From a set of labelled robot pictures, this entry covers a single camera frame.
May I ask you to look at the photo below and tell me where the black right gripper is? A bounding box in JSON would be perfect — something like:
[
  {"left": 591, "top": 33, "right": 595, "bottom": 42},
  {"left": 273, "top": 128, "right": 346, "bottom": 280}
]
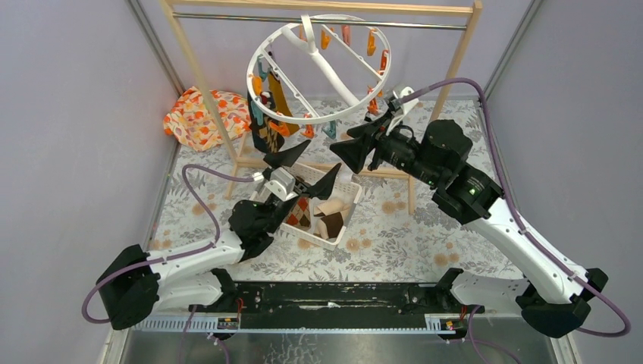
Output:
[{"left": 329, "top": 107, "right": 442, "bottom": 187}]

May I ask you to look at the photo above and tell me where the orange clothes peg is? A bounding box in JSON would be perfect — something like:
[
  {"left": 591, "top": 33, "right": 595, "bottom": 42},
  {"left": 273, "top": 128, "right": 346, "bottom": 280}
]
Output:
[
  {"left": 367, "top": 97, "right": 380, "bottom": 116},
  {"left": 302, "top": 113, "right": 315, "bottom": 139}
]

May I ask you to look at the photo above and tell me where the white sock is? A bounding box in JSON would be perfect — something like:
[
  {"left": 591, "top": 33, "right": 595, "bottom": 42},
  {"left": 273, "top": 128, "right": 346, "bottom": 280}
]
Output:
[{"left": 335, "top": 167, "right": 353, "bottom": 184}]

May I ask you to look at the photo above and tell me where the beige brown ribbed sock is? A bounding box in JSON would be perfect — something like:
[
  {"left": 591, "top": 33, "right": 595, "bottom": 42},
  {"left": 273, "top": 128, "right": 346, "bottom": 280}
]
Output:
[{"left": 313, "top": 198, "right": 351, "bottom": 240}]

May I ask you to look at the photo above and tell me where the navy blue patterned sock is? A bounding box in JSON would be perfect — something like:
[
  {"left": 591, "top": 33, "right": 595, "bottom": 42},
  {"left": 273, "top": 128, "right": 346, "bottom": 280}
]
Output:
[{"left": 247, "top": 93, "right": 279, "bottom": 153}]

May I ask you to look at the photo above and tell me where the white round clip hanger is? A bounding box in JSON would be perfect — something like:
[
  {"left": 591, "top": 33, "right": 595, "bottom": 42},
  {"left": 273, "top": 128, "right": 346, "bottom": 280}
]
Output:
[{"left": 246, "top": 14, "right": 392, "bottom": 125}]

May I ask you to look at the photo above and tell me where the mustard yellow sock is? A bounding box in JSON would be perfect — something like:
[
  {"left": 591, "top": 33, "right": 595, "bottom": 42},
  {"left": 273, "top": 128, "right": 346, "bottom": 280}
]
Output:
[{"left": 268, "top": 71, "right": 293, "bottom": 117}]

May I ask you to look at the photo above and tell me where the brown yellow argyle sock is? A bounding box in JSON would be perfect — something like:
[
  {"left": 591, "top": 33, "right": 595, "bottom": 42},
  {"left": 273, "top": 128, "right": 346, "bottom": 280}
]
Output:
[{"left": 250, "top": 117, "right": 285, "bottom": 153}]

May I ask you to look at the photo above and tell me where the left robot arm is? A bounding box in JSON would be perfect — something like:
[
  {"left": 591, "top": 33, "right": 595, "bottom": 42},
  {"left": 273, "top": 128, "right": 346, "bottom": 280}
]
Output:
[{"left": 81, "top": 141, "right": 341, "bottom": 330}]

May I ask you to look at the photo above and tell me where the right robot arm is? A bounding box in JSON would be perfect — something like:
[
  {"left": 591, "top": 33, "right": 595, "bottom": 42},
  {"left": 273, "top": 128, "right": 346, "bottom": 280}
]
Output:
[{"left": 330, "top": 118, "right": 607, "bottom": 338}]

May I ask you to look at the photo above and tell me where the white plastic laundry basket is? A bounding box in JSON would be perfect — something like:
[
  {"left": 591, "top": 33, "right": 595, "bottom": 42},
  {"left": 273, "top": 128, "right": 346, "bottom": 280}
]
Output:
[{"left": 250, "top": 163, "right": 362, "bottom": 250}]

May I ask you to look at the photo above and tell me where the brown orange argyle sock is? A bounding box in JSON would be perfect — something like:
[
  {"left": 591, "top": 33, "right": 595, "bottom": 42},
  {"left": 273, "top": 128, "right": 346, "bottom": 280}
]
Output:
[{"left": 285, "top": 197, "right": 312, "bottom": 231}]

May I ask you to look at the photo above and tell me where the floral grey table cloth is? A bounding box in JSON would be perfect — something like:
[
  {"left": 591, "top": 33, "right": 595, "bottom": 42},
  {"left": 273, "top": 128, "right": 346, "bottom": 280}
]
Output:
[{"left": 150, "top": 98, "right": 519, "bottom": 284}]

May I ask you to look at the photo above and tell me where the pink clothes peg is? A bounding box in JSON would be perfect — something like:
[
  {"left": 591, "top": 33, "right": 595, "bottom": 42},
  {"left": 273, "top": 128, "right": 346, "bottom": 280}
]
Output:
[{"left": 341, "top": 25, "right": 351, "bottom": 46}]

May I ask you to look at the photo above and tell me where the orange floral cloth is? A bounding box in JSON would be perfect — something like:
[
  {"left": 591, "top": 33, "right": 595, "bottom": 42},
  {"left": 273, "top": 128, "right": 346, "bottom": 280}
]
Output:
[{"left": 162, "top": 86, "right": 251, "bottom": 152}]

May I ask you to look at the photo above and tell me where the metal hanging rod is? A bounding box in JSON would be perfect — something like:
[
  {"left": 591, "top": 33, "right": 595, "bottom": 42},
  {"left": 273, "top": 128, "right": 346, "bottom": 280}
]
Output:
[{"left": 172, "top": 12, "right": 467, "bottom": 31}]

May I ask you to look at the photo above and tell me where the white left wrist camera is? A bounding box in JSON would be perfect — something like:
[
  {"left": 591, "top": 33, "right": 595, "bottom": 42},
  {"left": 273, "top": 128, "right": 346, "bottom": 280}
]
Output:
[{"left": 252, "top": 167, "right": 297, "bottom": 201}]

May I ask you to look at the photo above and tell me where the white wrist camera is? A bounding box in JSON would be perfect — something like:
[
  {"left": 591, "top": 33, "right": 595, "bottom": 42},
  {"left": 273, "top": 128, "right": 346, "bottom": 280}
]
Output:
[
  {"left": 386, "top": 85, "right": 419, "bottom": 135},
  {"left": 252, "top": 167, "right": 297, "bottom": 201}
]

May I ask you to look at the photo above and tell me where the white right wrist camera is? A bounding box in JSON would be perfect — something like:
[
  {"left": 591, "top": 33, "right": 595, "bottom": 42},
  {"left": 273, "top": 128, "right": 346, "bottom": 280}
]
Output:
[{"left": 386, "top": 85, "right": 419, "bottom": 135}]

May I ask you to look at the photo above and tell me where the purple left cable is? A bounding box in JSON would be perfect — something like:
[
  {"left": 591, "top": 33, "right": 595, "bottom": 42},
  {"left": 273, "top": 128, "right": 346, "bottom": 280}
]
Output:
[{"left": 81, "top": 164, "right": 262, "bottom": 325}]

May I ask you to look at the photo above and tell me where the purple cable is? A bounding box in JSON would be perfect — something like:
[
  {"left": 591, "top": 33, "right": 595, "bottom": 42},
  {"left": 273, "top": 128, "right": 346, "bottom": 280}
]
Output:
[
  {"left": 397, "top": 77, "right": 632, "bottom": 364},
  {"left": 81, "top": 164, "right": 262, "bottom": 325}
]

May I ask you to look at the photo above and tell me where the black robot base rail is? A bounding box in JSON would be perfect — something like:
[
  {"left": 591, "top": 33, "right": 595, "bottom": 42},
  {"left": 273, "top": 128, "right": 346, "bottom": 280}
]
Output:
[{"left": 193, "top": 269, "right": 475, "bottom": 331}]

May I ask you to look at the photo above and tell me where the wooden drying rack frame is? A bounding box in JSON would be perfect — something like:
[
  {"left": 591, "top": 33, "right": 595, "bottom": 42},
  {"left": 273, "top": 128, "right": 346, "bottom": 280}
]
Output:
[{"left": 158, "top": 0, "right": 485, "bottom": 216}]

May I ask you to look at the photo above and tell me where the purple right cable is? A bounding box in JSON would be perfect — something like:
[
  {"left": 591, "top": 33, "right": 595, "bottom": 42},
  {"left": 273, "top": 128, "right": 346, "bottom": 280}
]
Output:
[{"left": 397, "top": 77, "right": 632, "bottom": 364}]

